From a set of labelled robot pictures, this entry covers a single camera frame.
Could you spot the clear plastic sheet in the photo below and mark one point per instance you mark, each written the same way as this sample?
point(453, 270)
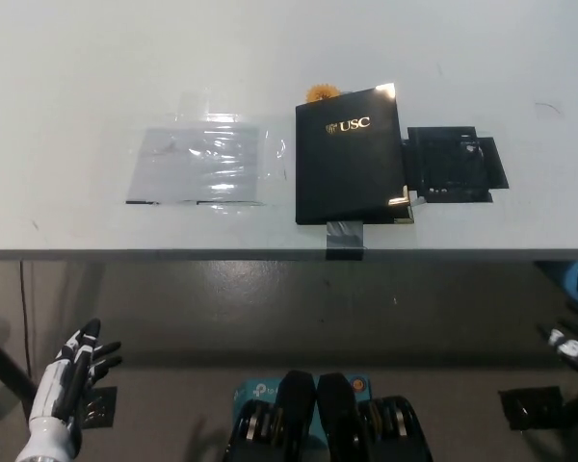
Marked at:
point(202, 163)

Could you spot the black table leg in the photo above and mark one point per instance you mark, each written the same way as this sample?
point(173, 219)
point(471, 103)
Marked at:
point(7, 366)

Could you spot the black USC diary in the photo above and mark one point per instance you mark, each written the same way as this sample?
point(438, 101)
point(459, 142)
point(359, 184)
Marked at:
point(347, 168)

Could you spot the grey duct tape strip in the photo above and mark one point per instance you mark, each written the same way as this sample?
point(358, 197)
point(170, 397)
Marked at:
point(345, 240)

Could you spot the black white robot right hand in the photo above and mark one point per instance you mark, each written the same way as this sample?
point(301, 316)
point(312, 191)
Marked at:
point(575, 344)

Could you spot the teal tp-link box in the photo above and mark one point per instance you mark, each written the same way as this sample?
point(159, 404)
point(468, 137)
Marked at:
point(255, 392)

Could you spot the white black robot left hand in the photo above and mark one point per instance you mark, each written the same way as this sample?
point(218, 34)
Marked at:
point(53, 385)

